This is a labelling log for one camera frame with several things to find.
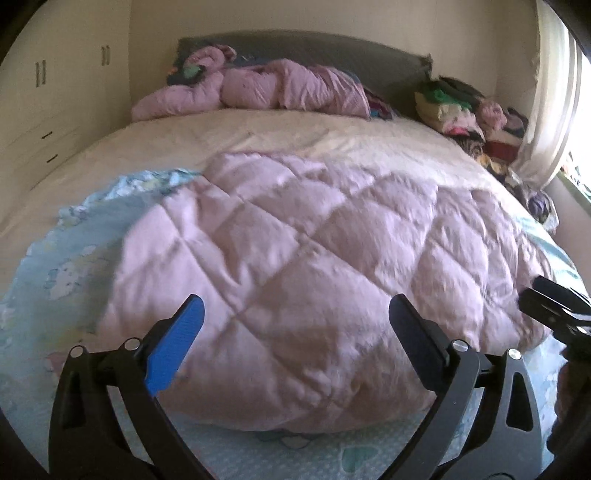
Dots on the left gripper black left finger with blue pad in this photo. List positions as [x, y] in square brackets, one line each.
[85, 438]

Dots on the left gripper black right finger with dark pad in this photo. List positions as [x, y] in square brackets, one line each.
[484, 423]

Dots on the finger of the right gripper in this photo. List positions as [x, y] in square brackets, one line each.
[573, 332]

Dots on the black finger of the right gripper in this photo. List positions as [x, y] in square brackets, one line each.
[554, 300]

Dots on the pink quilted jacket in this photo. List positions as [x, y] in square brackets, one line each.
[297, 262]

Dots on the pile of folded clothes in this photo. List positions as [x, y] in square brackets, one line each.
[487, 132]

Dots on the person's right hand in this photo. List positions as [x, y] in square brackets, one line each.
[572, 407]

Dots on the blue cartoon print blanket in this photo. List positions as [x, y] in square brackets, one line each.
[59, 292]

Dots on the white window curtain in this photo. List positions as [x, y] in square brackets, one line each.
[558, 87]

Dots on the grey upholstered headboard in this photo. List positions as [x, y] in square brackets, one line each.
[392, 74]

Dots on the cream bed sheet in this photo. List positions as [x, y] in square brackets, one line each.
[191, 142]

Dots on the crumpled pink duvet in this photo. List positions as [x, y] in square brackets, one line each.
[281, 84]

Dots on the cream wardrobe with drawers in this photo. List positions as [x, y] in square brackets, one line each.
[64, 85]

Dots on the dark patterned pillow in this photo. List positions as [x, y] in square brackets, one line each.
[189, 68]

